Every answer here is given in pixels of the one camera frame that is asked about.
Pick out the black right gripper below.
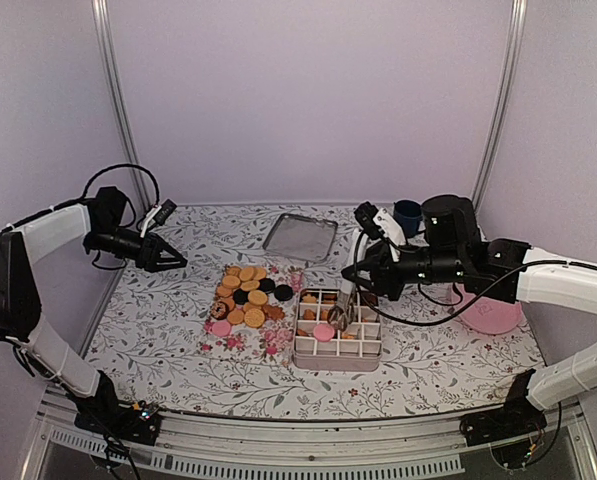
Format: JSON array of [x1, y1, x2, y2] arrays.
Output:
[[340, 240, 466, 303]]

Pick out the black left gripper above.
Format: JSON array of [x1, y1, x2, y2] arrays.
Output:
[[89, 223, 188, 271]]

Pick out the silver white tongs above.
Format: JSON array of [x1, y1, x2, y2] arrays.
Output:
[[328, 228, 367, 332]]

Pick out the pink sandwich cookie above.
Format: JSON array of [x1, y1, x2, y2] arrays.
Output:
[[313, 323, 336, 342], [211, 320, 232, 338]]

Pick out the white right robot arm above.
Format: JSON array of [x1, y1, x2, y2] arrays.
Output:
[[342, 194, 597, 436]]

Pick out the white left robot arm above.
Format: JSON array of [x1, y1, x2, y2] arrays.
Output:
[[0, 186, 187, 434]]

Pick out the dark blue mug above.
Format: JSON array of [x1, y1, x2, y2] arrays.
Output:
[[393, 200, 422, 239]]

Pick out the silver tin lid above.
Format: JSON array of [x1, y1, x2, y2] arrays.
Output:
[[262, 213, 338, 262]]

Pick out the pink divided cookie tin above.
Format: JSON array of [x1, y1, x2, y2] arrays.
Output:
[[293, 288, 383, 373]]

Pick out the black sandwich cookie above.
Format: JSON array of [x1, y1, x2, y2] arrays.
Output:
[[273, 284, 294, 302]]

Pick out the pink plate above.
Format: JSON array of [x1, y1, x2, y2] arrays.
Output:
[[458, 297, 523, 335]]

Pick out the floral rectangular tray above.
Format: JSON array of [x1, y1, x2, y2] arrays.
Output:
[[197, 265, 304, 363]]

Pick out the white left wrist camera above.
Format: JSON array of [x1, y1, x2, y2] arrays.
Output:
[[138, 199, 177, 237]]

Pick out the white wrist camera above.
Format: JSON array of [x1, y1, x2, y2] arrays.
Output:
[[354, 202, 408, 263], [138, 199, 177, 237]]

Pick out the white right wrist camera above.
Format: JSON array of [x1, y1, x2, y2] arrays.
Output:
[[354, 202, 408, 263]]

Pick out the front aluminium rail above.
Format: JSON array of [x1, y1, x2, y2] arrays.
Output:
[[21, 388, 597, 479]]

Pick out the left aluminium frame post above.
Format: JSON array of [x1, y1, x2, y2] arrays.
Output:
[[90, 0, 150, 206]]

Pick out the aluminium frame post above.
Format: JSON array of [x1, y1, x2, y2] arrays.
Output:
[[472, 0, 528, 212], [90, 0, 150, 206]]

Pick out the right aluminium frame post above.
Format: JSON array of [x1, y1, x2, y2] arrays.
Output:
[[472, 0, 528, 212]]

